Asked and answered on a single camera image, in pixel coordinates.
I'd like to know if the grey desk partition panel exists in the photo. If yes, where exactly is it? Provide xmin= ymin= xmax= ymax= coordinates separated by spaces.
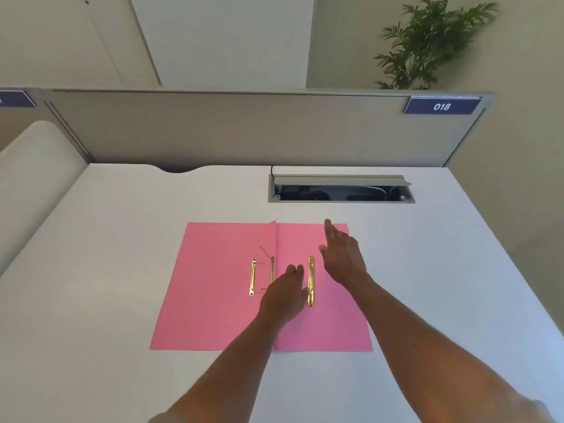
xmin=0 ymin=88 xmax=91 ymax=163
xmin=42 ymin=88 xmax=496 ymax=174

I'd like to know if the grey desk cable port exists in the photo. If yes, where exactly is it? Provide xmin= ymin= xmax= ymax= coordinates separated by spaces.
xmin=267 ymin=173 xmax=417 ymax=204

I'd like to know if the white rounded side divider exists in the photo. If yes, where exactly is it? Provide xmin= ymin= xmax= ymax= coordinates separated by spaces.
xmin=0 ymin=120 xmax=89 ymax=278

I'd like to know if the person's right hand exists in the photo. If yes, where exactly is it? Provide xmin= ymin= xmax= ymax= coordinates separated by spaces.
xmin=318 ymin=218 xmax=369 ymax=287

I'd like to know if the blue number label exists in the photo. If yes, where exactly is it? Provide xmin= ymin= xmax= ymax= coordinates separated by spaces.
xmin=403 ymin=96 xmax=484 ymax=116
xmin=0 ymin=88 xmax=38 ymax=109

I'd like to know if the person's left hand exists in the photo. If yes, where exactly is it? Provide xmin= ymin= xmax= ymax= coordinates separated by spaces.
xmin=257 ymin=264 xmax=311 ymax=327

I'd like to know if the person's left forearm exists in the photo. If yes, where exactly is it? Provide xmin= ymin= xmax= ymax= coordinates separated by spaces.
xmin=165 ymin=312 xmax=298 ymax=423

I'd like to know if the person's right forearm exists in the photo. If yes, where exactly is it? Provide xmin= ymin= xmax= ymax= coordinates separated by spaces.
xmin=341 ymin=273 xmax=545 ymax=423

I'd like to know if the pink folder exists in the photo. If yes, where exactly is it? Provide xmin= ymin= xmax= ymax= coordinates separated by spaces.
xmin=149 ymin=220 xmax=374 ymax=352

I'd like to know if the beige right shirt sleeve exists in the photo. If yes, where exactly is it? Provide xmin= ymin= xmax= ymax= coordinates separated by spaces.
xmin=526 ymin=398 xmax=558 ymax=423

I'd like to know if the green potted plant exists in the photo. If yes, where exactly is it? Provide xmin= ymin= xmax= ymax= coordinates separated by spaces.
xmin=374 ymin=0 xmax=499 ymax=91

